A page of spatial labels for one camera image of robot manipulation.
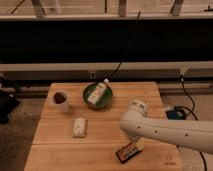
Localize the green bowl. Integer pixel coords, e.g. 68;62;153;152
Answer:
83;82;113;109

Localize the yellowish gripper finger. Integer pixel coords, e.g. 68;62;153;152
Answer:
136;140;145;151

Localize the white sponge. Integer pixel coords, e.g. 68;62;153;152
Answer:
72;118;87;138

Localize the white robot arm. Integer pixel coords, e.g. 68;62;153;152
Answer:
119;100;213;154

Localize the black hanging cable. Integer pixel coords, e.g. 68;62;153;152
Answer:
106;10;142;81

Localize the white bottle with label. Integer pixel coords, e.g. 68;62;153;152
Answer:
87;79;108;105

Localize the blue floor box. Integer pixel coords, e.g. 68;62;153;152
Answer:
166;110;185;120

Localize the black floor cable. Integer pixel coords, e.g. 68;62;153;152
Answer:
175;75;208;171

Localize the dark object at left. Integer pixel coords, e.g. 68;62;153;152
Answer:
0;73;20;125

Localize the white cup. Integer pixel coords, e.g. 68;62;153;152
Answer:
51;91;69;113

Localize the wall outlet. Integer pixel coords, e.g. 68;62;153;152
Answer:
89;71;96;79

